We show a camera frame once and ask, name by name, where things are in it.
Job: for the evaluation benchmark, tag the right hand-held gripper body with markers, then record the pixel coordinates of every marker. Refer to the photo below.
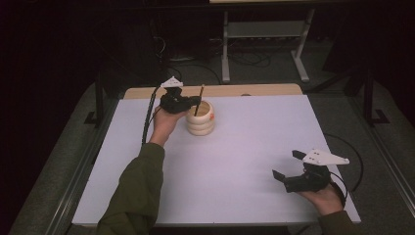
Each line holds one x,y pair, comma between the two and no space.
310,181

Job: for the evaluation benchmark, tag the white metal stand frame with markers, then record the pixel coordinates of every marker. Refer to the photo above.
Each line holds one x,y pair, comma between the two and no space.
266,29

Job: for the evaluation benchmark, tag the black metal stand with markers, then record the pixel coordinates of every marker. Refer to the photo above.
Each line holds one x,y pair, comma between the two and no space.
369,101
99,101

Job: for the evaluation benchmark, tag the person's right hand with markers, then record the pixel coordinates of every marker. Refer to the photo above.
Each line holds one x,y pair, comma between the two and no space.
323,199

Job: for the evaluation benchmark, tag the dark chopstick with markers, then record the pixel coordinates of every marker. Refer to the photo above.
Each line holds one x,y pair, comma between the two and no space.
199,98

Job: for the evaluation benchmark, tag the cream ribbed pen holder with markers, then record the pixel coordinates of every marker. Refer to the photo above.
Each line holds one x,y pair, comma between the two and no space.
200,125

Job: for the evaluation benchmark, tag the person's left hand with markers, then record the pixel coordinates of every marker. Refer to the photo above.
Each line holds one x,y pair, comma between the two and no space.
164,125

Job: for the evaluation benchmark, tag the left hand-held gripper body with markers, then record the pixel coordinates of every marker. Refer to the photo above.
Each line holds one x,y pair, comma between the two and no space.
174,103

